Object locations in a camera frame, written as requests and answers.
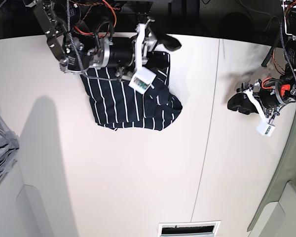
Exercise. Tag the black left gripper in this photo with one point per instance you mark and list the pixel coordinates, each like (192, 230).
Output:
(272, 95)

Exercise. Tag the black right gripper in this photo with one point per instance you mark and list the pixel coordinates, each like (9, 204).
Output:
(120, 51)

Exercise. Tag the navy white-striped t-shirt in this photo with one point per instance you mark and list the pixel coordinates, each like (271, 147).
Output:
(116, 105)

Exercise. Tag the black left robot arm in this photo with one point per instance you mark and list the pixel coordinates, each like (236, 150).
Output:
(283, 51)

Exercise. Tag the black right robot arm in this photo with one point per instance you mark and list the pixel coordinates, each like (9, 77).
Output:
(85, 34)

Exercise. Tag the black round stool base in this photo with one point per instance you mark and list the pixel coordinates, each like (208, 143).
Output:
(236, 25)

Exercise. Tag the green-grey side panel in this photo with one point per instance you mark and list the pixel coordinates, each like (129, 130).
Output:
(276, 213)

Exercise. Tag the white slotted vent tray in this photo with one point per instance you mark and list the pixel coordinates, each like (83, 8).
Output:
(192, 229)

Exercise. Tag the grey cloth pile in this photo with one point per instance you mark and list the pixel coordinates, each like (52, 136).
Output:
(9, 147)

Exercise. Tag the white left side panel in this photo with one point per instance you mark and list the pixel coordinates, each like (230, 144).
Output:
(22, 213)

